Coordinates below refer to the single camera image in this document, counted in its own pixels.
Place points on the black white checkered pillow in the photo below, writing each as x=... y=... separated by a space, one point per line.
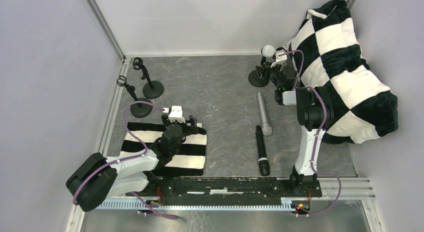
x=326 y=52

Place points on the black mic stand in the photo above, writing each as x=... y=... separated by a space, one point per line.
x=153 y=89
x=138 y=110
x=252 y=77

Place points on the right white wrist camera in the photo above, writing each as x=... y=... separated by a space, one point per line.
x=281 y=57

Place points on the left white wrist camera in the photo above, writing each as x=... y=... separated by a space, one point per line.
x=175 y=114

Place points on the white microphone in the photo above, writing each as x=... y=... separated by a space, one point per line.
x=268 y=51

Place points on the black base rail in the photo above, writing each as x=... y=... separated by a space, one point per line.
x=211 y=191

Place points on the black microphone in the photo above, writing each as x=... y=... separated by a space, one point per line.
x=263 y=163

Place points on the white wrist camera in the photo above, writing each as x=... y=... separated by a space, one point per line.
x=281 y=57
x=175 y=114

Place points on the silver grey microphone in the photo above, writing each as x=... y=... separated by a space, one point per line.
x=263 y=115

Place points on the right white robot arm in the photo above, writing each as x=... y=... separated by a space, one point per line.
x=314 y=113

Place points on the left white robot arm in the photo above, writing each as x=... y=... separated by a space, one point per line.
x=149 y=151

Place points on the black white striped cloth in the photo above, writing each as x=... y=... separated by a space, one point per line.
x=191 y=158

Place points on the white cable duct strip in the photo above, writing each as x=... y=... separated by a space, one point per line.
x=136 y=204

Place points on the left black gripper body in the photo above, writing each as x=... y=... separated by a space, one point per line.
x=188 y=127

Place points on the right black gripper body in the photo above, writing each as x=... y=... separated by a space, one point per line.
x=272 y=71

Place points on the black mic stand back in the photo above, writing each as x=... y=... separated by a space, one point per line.
x=153 y=89

